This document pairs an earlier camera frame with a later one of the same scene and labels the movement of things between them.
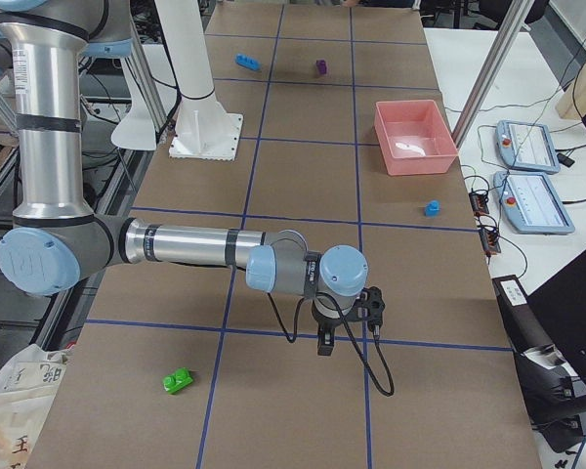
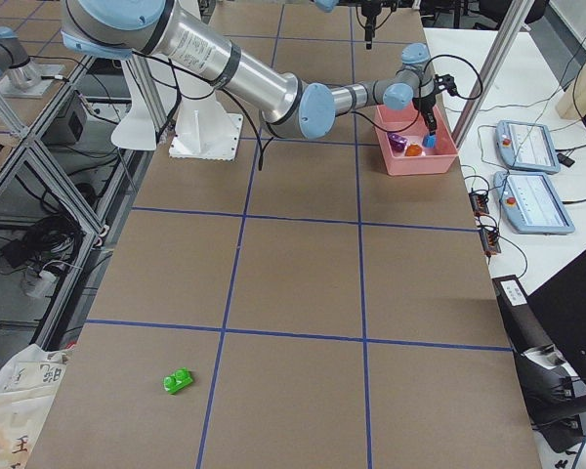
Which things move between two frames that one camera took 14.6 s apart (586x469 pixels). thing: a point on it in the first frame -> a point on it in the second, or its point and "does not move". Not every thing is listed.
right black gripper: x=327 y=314 -> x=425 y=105
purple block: x=321 y=65 -> x=397 y=142
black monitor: x=570 y=306 does not move
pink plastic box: x=413 y=138 does not move
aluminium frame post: x=516 y=17 does not move
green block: x=177 y=381 does not move
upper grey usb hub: x=479 y=203 does not move
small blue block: x=432 y=209 -> x=429 y=141
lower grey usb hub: x=490 y=241 does not move
